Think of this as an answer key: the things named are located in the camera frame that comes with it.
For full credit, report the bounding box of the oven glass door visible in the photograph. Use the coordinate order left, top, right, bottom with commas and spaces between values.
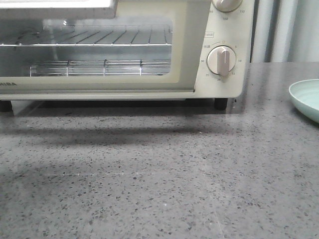
0, 0, 210, 99

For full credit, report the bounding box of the black oven front foot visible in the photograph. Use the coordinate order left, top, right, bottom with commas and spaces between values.
214, 98, 228, 111

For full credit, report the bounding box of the black oven foot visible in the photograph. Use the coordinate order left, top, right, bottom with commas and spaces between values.
214, 98, 228, 111
0, 100, 12, 113

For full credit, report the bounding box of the cream white toaster oven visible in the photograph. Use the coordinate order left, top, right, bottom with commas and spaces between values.
0, 0, 254, 102

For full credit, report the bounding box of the black oven left foot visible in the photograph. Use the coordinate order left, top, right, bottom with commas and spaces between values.
0, 100, 12, 113

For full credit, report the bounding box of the lower timer knob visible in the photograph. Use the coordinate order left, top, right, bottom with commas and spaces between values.
207, 46, 236, 77

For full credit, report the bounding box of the upper temperature knob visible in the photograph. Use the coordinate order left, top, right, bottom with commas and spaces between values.
212, 0, 242, 12

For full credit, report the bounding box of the light green plate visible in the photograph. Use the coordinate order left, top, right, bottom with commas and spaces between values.
289, 79, 319, 123

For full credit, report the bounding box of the white curtain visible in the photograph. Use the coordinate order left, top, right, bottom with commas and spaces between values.
250, 0, 319, 63

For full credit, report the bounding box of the oven wire rack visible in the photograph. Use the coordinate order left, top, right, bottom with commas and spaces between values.
0, 25, 173, 47

